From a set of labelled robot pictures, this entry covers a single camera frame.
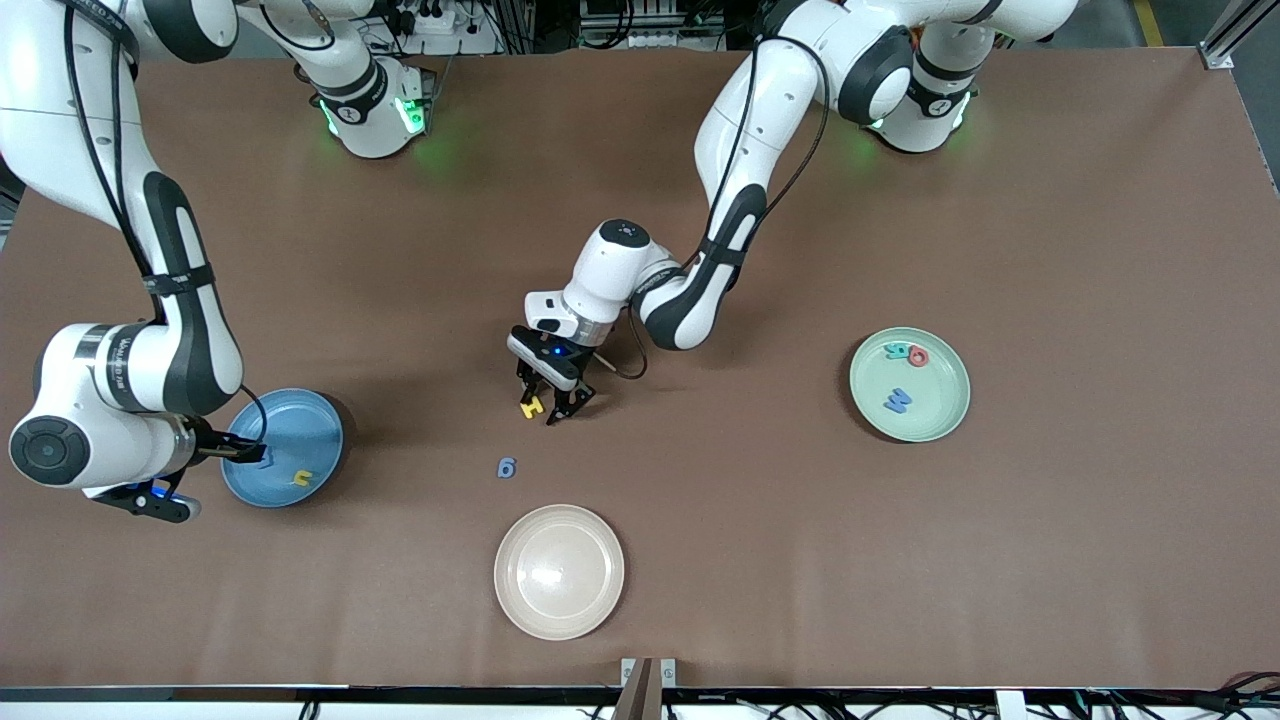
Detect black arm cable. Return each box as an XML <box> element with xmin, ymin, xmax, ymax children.
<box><xmin>598</xmin><ymin>30</ymin><xmax>833</xmax><ymax>381</ymax></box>
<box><xmin>60</xmin><ymin>0</ymin><xmax>269</xmax><ymax>446</ymax></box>

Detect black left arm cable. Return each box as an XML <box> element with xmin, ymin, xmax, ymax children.
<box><xmin>598</xmin><ymin>30</ymin><xmax>833</xmax><ymax>381</ymax></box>

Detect blue plate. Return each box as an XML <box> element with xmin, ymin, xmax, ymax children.
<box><xmin>222</xmin><ymin>388</ymin><xmax>345</xmax><ymax>509</ymax></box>

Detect aluminium frame post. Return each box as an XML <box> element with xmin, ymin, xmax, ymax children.
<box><xmin>1200</xmin><ymin>0</ymin><xmax>1280</xmax><ymax>71</ymax></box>

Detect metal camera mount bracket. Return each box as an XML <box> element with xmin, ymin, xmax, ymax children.
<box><xmin>620</xmin><ymin>657</ymin><xmax>678</xmax><ymax>720</ymax></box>

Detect long white power strip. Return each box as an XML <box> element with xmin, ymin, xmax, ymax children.
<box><xmin>598</xmin><ymin>28</ymin><xmax>725</xmax><ymax>51</ymax></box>

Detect beige plate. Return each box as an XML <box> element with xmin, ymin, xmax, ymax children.
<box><xmin>493</xmin><ymin>504</ymin><xmax>626</xmax><ymax>642</ymax></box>

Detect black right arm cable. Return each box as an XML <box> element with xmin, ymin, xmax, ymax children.
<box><xmin>60</xmin><ymin>0</ymin><xmax>269</xmax><ymax>446</ymax></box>

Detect green plate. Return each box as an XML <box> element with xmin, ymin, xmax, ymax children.
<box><xmin>849</xmin><ymin>327</ymin><xmax>972</xmax><ymax>444</ymax></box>

